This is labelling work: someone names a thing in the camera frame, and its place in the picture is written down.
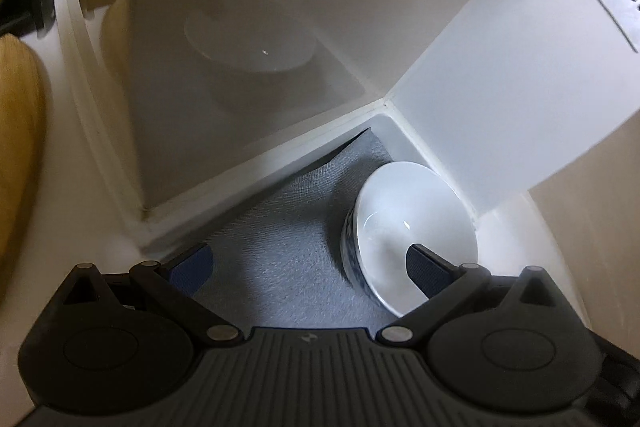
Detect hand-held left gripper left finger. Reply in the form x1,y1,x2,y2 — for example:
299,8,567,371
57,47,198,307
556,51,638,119
52,243,246,348

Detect wooden cutting board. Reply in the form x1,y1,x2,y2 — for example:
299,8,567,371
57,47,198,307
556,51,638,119
0,34,47,253

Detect grey table mat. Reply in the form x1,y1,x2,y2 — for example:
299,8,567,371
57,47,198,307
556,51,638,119
192,127,401,333

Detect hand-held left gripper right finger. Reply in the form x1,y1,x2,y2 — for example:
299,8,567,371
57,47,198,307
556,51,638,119
376,244,571,345

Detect white bowl with blue pattern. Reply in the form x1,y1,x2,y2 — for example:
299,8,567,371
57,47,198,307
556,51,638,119
341,162,478,318

